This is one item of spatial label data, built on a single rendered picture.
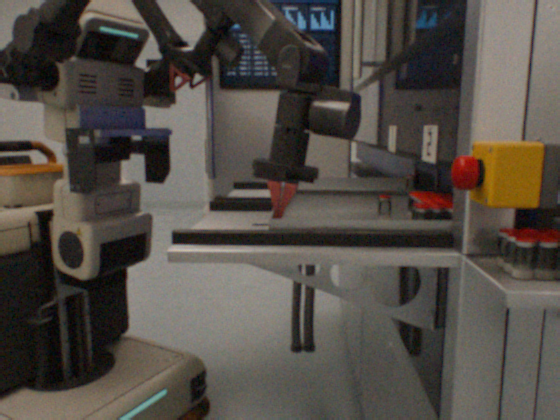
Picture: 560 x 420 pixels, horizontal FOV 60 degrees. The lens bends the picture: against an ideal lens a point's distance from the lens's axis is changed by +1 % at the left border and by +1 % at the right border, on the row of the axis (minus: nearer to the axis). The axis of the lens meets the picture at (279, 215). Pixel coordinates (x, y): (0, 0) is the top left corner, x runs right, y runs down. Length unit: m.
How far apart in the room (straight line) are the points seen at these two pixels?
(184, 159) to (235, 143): 4.75
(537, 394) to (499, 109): 0.39
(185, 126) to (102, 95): 5.00
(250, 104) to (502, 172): 1.17
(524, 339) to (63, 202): 1.11
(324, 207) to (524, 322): 0.42
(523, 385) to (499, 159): 0.34
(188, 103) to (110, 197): 5.01
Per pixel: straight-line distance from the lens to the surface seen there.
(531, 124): 0.69
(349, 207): 0.96
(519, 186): 0.59
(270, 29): 0.76
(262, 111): 1.64
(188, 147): 6.36
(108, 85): 1.39
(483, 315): 0.72
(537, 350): 0.76
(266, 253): 0.66
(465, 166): 0.58
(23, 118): 7.16
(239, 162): 1.64
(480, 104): 0.66
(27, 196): 1.62
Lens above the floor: 1.05
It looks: 10 degrees down
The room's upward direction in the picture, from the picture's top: straight up
